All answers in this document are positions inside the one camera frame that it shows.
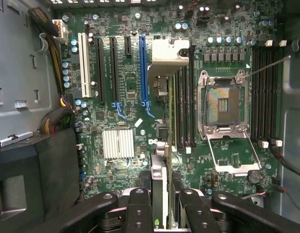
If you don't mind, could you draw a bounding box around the metal socket cover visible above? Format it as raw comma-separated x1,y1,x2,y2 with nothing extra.
206,132,262,177

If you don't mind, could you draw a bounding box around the round black component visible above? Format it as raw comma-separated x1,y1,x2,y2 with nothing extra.
248,169,262,184

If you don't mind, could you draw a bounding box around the silver heat sink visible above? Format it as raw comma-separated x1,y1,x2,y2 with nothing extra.
102,129,135,161

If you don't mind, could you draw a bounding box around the black RAM slot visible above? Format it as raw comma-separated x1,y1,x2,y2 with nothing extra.
178,63,185,150
265,45,273,146
252,45,259,146
258,40,269,149
184,63,191,154
272,40,287,149
189,46,198,149

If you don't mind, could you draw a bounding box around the black plastic shroud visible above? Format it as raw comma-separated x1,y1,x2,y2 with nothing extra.
0,128,80,233

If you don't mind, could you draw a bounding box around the thin locking lever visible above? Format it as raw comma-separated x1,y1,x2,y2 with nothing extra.
202,77,210,128
244,55,292,80

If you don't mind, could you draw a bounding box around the CPU socket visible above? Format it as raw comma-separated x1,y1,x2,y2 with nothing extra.
198,69,250,141

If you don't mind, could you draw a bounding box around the green motherboard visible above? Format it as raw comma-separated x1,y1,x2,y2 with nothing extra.
51,0,284,202

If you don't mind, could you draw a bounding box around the black PC case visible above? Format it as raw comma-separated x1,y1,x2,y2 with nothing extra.
50,0,300,220

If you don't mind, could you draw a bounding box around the blue expansion slot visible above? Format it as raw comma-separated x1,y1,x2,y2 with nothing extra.
139,35,156,119

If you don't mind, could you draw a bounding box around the long black expansion slot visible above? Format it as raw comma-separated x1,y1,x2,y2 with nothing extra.
95,36,107,104
110,36,126,119

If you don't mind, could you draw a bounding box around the white expansion slot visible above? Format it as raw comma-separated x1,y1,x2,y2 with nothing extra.
78,33,92,98

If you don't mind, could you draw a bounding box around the short black expansion slot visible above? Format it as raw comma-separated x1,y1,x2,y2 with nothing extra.
124,36,132,58

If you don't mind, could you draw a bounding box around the red black wire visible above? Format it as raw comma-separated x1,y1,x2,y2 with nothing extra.
270,177,300,214

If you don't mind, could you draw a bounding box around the thick black wire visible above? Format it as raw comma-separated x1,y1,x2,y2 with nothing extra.
269,143,300,180

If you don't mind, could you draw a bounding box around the braided power wire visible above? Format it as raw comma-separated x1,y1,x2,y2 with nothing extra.
38,96,77,135

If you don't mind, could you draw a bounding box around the braided wire with white plug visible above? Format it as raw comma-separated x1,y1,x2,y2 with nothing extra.
28,6,75,95

